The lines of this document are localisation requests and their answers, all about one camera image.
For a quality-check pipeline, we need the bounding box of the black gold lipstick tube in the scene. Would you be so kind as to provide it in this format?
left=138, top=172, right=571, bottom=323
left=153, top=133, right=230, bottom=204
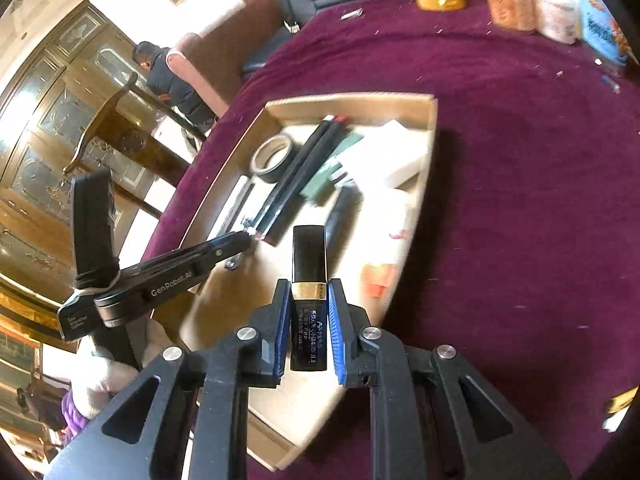
left=291, top=226, right=328, bottom=372

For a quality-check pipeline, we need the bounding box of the green lighter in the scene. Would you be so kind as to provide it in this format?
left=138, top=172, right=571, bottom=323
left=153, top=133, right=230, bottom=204
left=299, top=132, right=363, bottom=206

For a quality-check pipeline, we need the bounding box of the purple left sleeve forearm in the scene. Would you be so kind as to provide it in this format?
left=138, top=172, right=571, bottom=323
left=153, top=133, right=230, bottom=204
left=61, top=389, right=94, bottom=445

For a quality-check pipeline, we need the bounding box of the white gloved left hand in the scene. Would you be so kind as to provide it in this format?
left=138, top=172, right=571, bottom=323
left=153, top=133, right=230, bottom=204
left=70, top=318, right=172, bottom=419

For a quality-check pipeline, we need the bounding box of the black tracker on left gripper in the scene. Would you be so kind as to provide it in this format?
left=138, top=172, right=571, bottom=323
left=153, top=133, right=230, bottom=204
left=72, top=169, right=119, bottom=289

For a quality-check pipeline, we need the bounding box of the wooden chair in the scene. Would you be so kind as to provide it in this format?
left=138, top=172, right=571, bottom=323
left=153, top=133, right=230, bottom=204
left=62, top=72, right=206, bottom=218

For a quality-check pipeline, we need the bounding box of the black stick pair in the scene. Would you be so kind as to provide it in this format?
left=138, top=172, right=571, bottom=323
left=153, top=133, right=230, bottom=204
left=253, top=116, right=346, bottom=246

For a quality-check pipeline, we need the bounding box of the maroon velvet tablecloth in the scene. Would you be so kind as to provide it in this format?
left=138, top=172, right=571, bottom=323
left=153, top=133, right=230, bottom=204
left=145, top=0, right=639, bottom=477

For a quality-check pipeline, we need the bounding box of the grey tape roll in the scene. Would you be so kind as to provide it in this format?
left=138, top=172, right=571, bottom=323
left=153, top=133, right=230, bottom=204
left=250, top=133, right=297, bottom=184

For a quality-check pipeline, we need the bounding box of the blue black pen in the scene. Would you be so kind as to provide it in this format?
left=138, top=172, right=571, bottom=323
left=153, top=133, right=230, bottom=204
left=326, top=182, right=362, bottom=252

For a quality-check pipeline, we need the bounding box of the person in black jacket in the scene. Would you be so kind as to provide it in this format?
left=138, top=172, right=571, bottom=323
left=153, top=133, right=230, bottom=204
left=132, top=41, right=217, bottom=132

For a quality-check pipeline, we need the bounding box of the cardboard tray box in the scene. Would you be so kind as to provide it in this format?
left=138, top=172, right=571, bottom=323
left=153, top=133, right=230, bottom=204
left=179, top=92, right=437, bottom=470

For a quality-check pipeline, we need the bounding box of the brown armchair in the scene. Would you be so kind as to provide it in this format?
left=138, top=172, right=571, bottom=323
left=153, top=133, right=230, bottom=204
left=166, top=0, right=284, bottom=117

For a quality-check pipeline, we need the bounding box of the white box in tray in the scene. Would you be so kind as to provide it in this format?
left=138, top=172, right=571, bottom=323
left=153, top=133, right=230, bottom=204
left=338, top=120, right=434, bottom=192

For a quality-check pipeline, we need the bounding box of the small blue battery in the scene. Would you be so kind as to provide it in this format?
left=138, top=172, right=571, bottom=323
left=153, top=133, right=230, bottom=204
left=601, top=74, right=620, bottom=94

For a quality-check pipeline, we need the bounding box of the blue cartoon label jar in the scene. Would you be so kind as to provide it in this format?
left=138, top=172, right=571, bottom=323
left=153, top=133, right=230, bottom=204
left=578, top=0, right=628, bottom=67

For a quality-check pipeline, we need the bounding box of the white label jar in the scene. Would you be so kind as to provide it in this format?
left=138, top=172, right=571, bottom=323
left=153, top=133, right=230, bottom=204
left=534, top=0, right=578, bottom=44

